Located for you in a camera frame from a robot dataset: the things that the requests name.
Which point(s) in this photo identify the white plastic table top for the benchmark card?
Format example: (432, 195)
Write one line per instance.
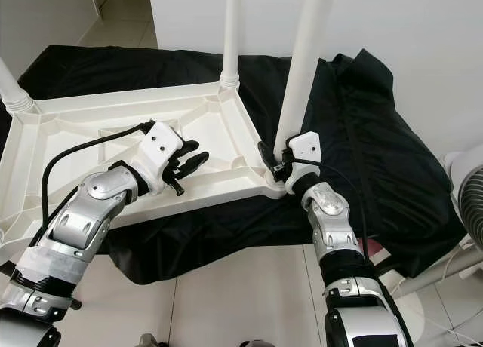
(60, 158)

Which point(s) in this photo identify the black metal table leg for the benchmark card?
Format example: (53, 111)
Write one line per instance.
(75, 305)
(391, 264)

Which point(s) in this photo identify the black table cloth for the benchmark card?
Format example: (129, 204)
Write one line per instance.
(385, 173)

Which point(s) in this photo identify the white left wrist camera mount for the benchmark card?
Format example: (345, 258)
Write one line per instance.
(162, 143)

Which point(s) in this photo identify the pink round stool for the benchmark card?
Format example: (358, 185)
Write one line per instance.
(373, 249)

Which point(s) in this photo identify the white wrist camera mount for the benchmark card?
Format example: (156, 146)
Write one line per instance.
(306, 147)
(162, 143)

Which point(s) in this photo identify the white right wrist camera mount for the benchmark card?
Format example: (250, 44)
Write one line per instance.
(306, 147)

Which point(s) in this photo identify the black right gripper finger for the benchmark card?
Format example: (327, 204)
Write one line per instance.
(266, 155)

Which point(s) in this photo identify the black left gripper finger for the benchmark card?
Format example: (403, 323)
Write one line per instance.
(189, 147)
(192, 165)

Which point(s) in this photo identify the white plastic table leg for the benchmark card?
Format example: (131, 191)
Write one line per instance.
(231, 30)
(15, 94)
(306, 60)

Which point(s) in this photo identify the grey robot foot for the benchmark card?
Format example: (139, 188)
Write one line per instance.
(149, 341)

